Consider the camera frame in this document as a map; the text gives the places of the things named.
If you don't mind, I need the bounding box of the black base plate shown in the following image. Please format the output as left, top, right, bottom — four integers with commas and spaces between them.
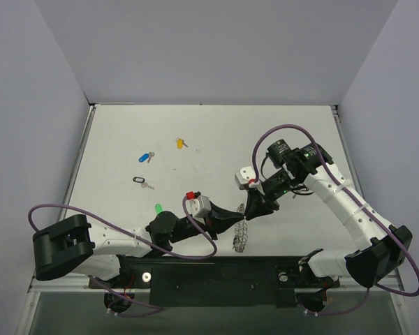
106, 256, 339, 308

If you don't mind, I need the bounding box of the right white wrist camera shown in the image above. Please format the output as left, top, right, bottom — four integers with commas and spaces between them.
235, 166, 260, 190

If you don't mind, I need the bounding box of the yellow tag key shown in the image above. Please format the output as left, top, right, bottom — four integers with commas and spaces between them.
176, 138, 188, 149

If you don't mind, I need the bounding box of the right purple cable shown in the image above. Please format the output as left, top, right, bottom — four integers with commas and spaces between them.
251, 124, 419, 317

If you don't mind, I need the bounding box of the blue tag key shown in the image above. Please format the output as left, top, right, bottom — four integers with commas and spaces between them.
138, 151, 155, 163

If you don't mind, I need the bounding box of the purple cable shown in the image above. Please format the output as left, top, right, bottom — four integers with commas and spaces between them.
28, 195, 218, 318
251, 124, 419, 317

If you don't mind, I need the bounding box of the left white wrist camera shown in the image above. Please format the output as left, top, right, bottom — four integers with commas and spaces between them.
186, 192, 212, 218

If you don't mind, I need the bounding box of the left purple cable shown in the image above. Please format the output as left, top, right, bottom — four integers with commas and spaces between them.
28, 195, 218, 318

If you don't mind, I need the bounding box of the green tag key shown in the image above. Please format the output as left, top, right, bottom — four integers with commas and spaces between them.
154, 204, 163, 214

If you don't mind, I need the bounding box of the metal key organizer disc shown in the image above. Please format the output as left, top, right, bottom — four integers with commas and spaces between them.
233, 203, 248, 253

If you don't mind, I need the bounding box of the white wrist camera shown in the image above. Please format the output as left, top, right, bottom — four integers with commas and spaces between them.
235, 166, 260, 190
186, 192, 212, 218

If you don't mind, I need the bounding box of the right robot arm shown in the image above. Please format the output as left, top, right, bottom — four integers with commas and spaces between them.
235, 140, 413, 288

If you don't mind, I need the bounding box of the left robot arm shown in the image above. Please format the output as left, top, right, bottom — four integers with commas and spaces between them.
32, 196, 244, 288

